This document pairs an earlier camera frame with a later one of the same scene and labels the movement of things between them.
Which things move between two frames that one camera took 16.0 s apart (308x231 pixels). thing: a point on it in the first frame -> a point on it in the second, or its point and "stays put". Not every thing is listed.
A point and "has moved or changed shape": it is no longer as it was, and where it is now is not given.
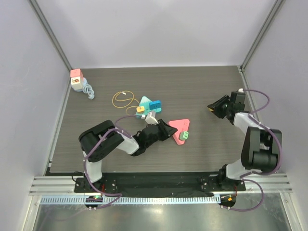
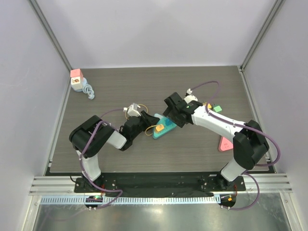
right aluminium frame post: [275, 8] stays put
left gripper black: [167, 130] -> [148, 120]
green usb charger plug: [184, 135] has moved or changed shape
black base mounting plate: [142, 184] stays put
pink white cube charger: [76, 79] stays put
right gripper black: [223, 107] -> [173, 110]
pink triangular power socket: [182, 125] -> [226, 144]
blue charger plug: [155, 105] -> [168, 121]
